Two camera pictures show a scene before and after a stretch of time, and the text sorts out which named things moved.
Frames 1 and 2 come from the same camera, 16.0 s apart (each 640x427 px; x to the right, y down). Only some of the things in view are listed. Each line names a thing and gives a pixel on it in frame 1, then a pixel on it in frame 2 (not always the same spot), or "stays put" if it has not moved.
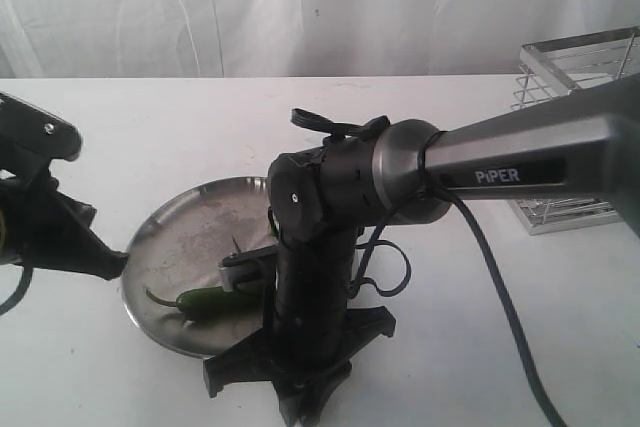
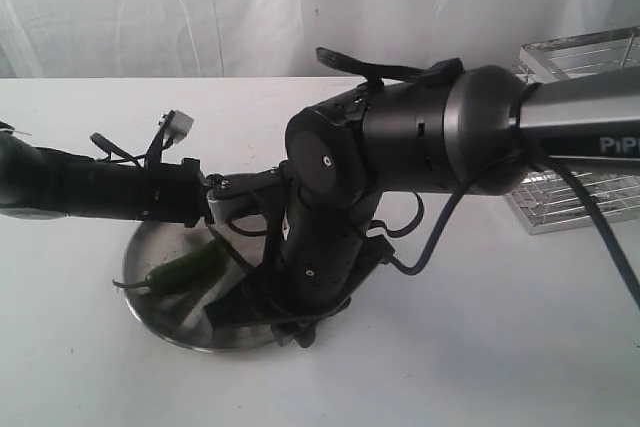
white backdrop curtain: x=253 y=12 stays put
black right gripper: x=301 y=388 → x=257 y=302
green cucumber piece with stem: x=216 y=303 → x=184 y=268
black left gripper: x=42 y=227 → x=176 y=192
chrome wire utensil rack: x=555 y=67 stays put
